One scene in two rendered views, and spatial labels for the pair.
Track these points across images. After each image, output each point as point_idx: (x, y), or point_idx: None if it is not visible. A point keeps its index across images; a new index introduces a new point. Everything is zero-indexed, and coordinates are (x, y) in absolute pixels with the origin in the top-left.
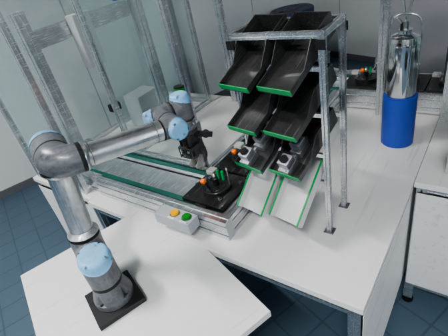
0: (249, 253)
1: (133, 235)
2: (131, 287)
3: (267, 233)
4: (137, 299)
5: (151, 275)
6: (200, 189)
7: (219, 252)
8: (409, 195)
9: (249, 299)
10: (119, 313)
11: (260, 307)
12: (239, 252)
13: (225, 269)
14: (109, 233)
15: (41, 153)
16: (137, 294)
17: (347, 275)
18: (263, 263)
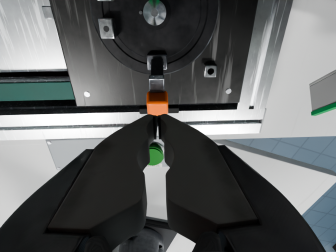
0: (288, 117)
1: (46, 171)
2: (157, 241)
3: (316, 54)
4: (172, 235)
5: (153, 204)
6: (101, 48)
7: (231, 136)
8: None
9: (309, 176)
10: (166, 249)
11: (326, 178)
12: (269, 122)
13: (258, 156)
14: (1, 184)
15: None
16: (165, 232)
17: None
18: (320, 124)
